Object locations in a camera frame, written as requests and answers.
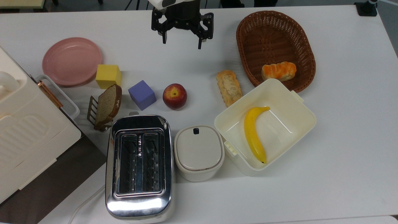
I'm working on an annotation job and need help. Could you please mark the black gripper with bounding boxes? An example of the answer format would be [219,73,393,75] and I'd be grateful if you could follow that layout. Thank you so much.
[151,0,215,50]

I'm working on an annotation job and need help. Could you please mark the pale yellow side table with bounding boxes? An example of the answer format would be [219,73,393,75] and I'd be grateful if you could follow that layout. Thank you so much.
[0,0,45,9]

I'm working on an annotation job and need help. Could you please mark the brown bread slice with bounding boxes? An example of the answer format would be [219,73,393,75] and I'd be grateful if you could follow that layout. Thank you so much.
[94,84,122,130]

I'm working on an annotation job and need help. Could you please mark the pink round plate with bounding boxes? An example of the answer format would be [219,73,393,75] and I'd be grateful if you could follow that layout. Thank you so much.
[42,37,102,87]

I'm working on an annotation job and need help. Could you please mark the cream plastic open container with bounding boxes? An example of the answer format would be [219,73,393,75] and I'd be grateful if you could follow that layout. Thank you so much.
[214,78,317,177]

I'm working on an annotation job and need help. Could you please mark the white wire handle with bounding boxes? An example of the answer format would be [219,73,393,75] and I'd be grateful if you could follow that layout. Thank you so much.
[35,75,80,125]

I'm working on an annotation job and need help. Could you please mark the long crusty pastry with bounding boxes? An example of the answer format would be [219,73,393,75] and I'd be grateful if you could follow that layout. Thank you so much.
[216,70,243,108]

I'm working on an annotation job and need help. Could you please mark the small white lidded bin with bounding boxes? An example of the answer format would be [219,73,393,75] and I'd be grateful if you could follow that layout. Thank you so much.
[174,125,225,182]

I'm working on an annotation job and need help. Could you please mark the chrome two-slot toaster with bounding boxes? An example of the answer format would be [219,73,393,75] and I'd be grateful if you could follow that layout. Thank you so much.
[105,111,174,222]

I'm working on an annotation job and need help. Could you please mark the purple foam cube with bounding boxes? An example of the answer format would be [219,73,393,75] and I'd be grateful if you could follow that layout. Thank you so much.
[128,80,157,111]

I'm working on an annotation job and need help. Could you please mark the orange glazed bread roll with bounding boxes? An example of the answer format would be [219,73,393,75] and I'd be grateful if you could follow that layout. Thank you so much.
[261,61,297,82]

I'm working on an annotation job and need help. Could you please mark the brown wicker basket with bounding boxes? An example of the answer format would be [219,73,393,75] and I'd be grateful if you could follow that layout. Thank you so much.
[236,11,316,93]

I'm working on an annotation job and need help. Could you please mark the yellow banana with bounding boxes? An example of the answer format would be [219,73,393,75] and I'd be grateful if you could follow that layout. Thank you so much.
[244,106,271,164]

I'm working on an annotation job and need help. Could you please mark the large cream storage box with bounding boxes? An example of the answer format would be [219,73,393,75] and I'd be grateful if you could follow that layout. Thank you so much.
[0,47,82,204]

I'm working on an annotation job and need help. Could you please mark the black tripod legs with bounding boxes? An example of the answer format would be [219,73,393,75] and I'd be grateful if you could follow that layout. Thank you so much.
[124,0,150,11]

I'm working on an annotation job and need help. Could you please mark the white toaster power cable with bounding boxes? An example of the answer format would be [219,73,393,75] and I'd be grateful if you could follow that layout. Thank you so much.
[68,185,106,224]

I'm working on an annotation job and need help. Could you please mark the black camera stand base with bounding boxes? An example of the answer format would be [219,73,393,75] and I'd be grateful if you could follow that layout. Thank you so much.
[354,0,378,16]

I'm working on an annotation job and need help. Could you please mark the red apple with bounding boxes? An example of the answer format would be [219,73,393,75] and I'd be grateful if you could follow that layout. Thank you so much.
[162,83,188,110]

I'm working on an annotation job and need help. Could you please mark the copper latch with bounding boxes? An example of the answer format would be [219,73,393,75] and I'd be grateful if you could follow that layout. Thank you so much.
[37,80,64,109]

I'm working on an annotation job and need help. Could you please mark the yellow foam cube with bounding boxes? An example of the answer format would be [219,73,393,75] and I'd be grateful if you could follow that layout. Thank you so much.
[95,64,122,90]

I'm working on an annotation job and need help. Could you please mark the metal toast rack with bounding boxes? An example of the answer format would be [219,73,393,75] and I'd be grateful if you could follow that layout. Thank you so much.
[87,96,113,133]

